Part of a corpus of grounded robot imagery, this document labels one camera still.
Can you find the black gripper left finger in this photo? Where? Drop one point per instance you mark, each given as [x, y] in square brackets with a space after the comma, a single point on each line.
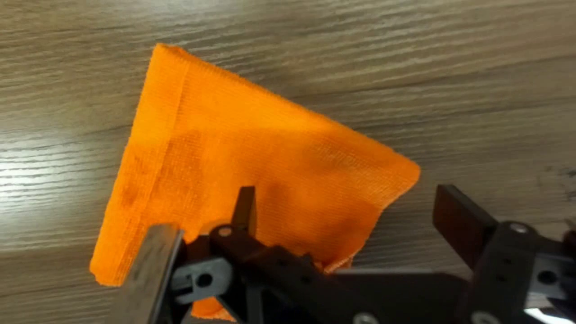
[271, 276]

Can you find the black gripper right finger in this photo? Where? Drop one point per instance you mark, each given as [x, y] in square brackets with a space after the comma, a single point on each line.
[511, 263]

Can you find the orange cloth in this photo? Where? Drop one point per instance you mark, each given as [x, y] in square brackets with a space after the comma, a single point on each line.
[253, 155]

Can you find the silver metal bracket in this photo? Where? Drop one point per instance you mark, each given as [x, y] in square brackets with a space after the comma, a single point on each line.
[151, 271]

